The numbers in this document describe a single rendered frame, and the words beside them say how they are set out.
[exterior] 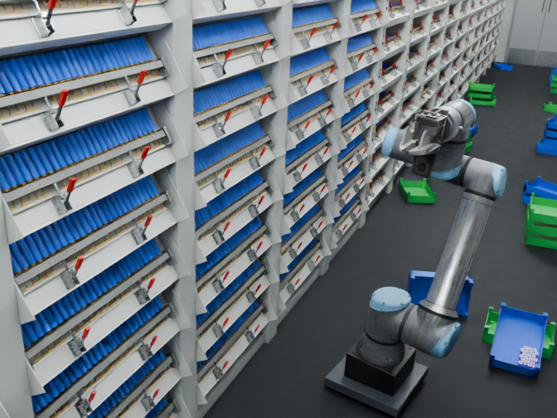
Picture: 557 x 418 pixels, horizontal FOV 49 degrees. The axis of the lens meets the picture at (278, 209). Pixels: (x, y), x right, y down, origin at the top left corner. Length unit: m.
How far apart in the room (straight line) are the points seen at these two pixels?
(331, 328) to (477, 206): 1.01
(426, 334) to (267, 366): 0.73
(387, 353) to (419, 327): 0.20
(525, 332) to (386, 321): 0.86
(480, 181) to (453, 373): 0.90
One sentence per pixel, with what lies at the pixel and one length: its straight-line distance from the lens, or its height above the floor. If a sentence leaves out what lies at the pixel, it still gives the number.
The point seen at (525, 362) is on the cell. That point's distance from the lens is 2.86.
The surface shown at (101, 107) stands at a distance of 1.49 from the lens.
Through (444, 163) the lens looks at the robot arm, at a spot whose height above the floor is 1.10.
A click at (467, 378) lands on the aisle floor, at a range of 2.79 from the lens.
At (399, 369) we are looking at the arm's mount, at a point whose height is 0.16.
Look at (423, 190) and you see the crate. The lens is 4.73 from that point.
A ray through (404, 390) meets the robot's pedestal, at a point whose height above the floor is 0.06.
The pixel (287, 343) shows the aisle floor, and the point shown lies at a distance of 2.82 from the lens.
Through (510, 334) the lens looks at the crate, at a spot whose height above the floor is 0.07.
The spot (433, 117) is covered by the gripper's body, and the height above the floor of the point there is 1.27.
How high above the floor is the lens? 1.64
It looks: 23 degrees down
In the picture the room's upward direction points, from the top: 3 degrees clockwise
